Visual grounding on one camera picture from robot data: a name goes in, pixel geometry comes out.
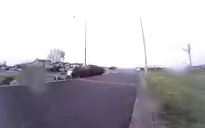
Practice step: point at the dark red hedge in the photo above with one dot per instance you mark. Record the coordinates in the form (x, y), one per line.
(88, 71)

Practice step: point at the tall thin street pole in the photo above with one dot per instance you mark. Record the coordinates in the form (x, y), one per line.
(85, 43)

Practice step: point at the dark asphalt road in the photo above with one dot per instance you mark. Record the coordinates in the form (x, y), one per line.
(80, 103)

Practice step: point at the tall pale lamp pole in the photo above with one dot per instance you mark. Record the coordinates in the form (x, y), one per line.
(144, 46)

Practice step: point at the bare leafless tree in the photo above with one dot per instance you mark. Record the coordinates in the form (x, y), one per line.
(56, 55)

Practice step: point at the grey kerb strip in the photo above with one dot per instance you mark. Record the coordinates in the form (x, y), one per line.
(141, 110)

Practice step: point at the row of distant buildings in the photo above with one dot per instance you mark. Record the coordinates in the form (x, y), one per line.
(40, 63)

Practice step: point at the pale pole with crossarm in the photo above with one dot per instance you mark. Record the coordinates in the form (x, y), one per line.
(189, 53)

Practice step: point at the green grass field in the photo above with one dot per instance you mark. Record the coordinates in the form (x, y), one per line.
(186, 96)

